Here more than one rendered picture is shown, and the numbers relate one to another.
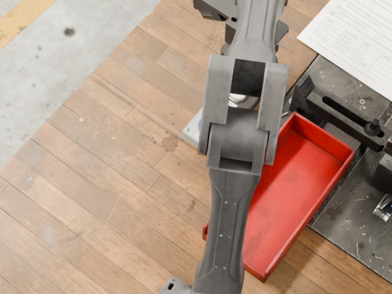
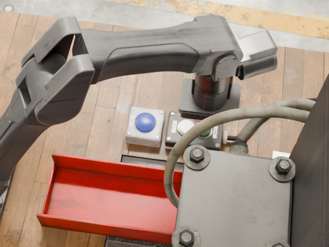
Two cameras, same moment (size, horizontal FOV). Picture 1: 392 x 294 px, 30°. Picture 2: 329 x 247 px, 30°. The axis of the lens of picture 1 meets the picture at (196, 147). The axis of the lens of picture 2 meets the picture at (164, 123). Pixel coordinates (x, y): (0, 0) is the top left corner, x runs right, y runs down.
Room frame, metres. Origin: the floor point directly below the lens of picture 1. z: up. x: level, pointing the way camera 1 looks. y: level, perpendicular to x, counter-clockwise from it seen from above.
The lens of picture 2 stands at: (0.30, -0.51, 1.97)
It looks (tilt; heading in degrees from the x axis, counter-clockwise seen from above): 62 degrees down; 59
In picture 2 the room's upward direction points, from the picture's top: 2 degrees clockwise
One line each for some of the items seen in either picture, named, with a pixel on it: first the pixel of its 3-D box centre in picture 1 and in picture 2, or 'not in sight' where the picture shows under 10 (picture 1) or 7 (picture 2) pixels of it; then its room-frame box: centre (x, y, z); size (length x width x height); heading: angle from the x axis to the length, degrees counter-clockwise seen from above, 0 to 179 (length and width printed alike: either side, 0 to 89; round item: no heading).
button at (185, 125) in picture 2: (237, 94); (186, 128); (0.61, -0.07, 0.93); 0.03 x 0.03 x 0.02
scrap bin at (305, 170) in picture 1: (279, 195); (114, 199); (0.42, -0.13, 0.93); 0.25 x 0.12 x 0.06; 143
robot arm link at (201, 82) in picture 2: not in sight; (216, 70); (0.64, -0.09, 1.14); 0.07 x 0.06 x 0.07; 171
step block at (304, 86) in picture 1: (312, 101); not in sight; (0.58, -0.19, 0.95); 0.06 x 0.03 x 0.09; 53
